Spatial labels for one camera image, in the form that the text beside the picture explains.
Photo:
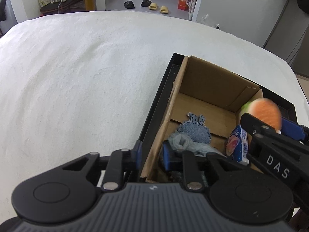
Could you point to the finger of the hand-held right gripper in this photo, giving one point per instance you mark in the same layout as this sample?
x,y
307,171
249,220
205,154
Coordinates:
x,y
253,123
292,128

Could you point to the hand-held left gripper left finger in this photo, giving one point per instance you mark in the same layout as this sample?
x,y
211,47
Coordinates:
x,y
137,154

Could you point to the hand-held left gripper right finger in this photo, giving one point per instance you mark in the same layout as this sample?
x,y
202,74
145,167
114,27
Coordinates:
x,y
168,158

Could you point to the burger plush toy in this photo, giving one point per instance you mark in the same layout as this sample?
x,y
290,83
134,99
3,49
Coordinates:
x,y
265,112

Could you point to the grey-blue plush toy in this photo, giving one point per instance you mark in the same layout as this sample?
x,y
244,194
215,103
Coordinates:
x,y
181,140

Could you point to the small denim plush toy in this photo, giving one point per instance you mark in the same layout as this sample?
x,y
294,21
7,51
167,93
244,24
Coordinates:
x,y
195,131

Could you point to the black tray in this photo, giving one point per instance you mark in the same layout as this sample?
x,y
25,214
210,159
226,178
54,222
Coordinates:
x,y
159,96

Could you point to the grey upright panel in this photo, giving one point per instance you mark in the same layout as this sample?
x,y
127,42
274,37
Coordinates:
x,y
289,41

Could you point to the white bed blanket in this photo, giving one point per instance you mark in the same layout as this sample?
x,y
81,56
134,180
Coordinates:
x,y
72,77

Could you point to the clear plastic bag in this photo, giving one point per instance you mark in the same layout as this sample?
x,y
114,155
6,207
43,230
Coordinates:
x,y
205,18

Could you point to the white narrow shelf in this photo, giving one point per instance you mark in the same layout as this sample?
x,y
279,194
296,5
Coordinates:
x,y
194,0

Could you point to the orange cardboard box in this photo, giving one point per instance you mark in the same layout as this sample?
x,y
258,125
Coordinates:
x,y
183,2

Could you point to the yellow slipper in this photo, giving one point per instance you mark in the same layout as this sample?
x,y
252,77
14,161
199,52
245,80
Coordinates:
x,y
164,9
153,6

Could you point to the black slipper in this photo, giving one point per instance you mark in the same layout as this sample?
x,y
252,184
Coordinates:
x,y
145,3
129,4

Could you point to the dark grey cloth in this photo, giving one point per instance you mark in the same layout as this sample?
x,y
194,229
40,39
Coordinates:
x,y
6,12

